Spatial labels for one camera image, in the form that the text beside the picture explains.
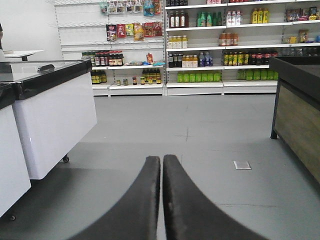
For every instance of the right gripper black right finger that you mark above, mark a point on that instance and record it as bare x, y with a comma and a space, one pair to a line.
190, 215

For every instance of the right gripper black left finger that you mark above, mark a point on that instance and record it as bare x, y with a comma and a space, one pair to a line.
135, 214

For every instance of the far steel floor socket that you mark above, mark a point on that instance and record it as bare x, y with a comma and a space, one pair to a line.
242, 165

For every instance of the near white chest freezer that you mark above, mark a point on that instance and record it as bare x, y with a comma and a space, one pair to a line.
14, 177

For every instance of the white chest freezer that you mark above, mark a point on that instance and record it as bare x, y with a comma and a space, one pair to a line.
14, 177
54, 109

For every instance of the far white chest freezer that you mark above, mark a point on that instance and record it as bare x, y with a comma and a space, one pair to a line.
54, 109

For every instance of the wooden black-framed display stand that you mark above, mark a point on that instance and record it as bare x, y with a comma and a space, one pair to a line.
296, 115

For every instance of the white store shelving unit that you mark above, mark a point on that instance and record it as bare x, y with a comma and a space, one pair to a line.
186, 47

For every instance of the white desk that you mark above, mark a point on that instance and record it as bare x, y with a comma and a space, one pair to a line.
23, 54

